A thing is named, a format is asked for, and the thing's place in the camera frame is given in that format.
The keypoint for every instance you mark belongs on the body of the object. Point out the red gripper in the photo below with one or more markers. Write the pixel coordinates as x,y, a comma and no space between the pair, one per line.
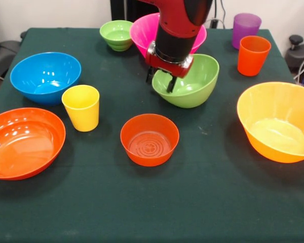
167,67

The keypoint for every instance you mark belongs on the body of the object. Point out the large green bowl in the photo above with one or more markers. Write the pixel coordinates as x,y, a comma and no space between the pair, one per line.
197,83

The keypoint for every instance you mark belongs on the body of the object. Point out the small green ribbed bowl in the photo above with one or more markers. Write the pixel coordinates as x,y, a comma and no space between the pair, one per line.
116,34

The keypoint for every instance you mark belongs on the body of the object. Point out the small orange bowl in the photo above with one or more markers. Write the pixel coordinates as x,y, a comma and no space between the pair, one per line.
149,157

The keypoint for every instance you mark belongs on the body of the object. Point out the large yellow-orange bowl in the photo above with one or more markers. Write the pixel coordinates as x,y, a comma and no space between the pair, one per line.
268,106

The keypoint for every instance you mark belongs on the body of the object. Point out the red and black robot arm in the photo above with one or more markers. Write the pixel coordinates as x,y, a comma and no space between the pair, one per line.
177,22

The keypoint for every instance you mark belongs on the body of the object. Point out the large pink bowl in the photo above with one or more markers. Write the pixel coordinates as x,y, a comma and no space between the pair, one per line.
142,33

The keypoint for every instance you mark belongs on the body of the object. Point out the black power adapter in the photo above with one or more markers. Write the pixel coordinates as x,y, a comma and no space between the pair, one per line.
213,23

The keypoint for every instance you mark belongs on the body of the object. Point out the yellow cup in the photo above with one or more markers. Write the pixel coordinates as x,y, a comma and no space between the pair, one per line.
82,114

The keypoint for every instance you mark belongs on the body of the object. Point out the orange cup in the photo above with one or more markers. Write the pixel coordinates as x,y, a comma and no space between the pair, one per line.
253,58

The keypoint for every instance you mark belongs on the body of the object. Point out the purple cup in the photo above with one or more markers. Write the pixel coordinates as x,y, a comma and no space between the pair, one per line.
245,27

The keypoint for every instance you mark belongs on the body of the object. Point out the blue bowl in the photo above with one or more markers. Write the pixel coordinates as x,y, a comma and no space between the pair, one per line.
45,76

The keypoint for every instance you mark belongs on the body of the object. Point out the dark green tablecloth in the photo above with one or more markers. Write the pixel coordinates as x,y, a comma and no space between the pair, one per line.
142,202

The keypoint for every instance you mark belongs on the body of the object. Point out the black rounded base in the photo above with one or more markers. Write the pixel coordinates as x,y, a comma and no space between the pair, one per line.
294,58

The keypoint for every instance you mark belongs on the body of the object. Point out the black clamp knob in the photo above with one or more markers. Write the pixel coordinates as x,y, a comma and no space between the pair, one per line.
296,39

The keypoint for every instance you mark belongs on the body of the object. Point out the small black knob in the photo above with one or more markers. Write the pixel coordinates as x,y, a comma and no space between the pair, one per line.
23,35

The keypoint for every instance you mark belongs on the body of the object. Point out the wide shallow orange bowl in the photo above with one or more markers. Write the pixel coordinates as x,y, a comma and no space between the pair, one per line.
22,144

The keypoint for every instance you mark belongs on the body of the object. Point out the dark grey chair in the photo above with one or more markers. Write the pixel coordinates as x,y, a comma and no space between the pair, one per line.
2,58

